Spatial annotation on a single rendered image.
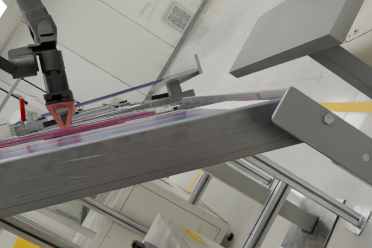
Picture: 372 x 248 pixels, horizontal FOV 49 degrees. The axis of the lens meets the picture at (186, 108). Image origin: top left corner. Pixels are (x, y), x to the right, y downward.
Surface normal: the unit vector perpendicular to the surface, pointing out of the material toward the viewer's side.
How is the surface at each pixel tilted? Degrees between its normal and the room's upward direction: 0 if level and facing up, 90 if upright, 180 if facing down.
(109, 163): 90
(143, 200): 90
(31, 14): 82
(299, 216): 90
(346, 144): 90
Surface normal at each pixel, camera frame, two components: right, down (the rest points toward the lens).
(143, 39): 0.22, 0.00
